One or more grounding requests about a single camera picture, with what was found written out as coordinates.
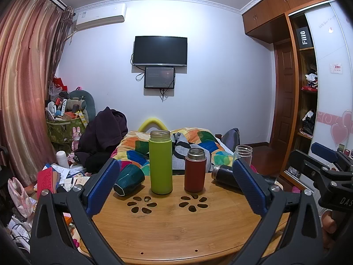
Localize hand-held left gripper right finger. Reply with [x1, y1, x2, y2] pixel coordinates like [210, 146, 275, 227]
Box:
[229, 159, 324, 265]

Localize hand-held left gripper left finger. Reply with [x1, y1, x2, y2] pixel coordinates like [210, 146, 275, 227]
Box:
[30, 159, 124, 265]

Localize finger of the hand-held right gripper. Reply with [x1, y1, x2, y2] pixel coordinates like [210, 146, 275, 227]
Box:
[288, 150, 335, 192]
[311, 143, 353, 172]

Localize dark green cup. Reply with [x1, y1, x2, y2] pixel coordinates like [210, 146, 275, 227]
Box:
[114, 163, 145, 196]

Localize clear glass cup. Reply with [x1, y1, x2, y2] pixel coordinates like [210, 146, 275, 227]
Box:
[233, 145, 253, 169]

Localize person's right hand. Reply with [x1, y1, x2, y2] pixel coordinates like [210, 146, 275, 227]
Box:
[323, 209, 335, 234]

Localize black bottle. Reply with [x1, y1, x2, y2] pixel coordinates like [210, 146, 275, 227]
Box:
[211, 165, 276, 191]

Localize pile of papers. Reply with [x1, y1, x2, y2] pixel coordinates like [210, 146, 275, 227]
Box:
[41, 163, 94, 194]

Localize black clothes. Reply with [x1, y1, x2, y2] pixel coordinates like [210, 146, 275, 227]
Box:
[300, 109, 316, 136]

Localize colourful patchwork quilt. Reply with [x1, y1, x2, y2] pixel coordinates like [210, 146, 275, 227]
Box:
[110, 128, 235, 176]

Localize white bottle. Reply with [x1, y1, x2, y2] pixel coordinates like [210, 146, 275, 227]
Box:
[56, 151, 69, 169]

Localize grey backpack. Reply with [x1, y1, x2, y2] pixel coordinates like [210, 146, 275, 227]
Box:
[221, 128, 240, 151]

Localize dark clothes pile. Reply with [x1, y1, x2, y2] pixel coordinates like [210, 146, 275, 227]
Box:
[75, 106, 129, 176]

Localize pink rabbit toy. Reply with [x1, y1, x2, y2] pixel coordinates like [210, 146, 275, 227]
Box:
[71, 127, 83, 155]

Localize red steel-rimmed bottle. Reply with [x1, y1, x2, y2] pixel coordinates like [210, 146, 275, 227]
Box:
[184, 148, 207, 193]

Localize wooden wardrobe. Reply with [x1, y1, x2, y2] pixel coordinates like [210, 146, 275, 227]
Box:
[242, 0, 353, 196]

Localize red booklet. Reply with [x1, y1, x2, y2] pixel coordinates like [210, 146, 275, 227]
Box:
[37, 168, 57, 196]

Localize tall green bottle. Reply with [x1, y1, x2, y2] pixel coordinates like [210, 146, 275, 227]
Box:
[148, 130, 173, 194]

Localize brown wooden door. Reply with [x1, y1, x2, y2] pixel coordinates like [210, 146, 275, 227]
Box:
[273, 40, 295, 144]

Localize green storage basket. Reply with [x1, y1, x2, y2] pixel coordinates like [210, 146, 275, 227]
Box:
[45, 116, 89, 144]

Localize white and red clothes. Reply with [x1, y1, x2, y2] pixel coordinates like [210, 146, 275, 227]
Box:
[306, 72, 318, 89]

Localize yellow foam tube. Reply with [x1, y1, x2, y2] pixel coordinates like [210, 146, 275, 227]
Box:
[138, 118, 171, 133]

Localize pink bag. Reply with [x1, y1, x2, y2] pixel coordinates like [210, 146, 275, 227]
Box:
[8, 177, 38, 218]

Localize red bag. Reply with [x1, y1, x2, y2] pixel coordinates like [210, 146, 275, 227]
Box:
[53, 76, 68, 91]

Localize black box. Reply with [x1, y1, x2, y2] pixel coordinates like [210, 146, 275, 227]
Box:
[296, 25, 313, 51]

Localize small black monitor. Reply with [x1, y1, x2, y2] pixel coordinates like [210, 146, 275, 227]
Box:
[144, 66, 176, 89]

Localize pink striped curtain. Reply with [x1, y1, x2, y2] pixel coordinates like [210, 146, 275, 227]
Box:
[0, 0, 69, 185]

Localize white air conditioner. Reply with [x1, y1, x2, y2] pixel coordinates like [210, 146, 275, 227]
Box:
[75, 3, 127, 31]

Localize wall-mounted black television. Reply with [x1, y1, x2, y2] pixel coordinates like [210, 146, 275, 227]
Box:
[132, 36, 188, 67]

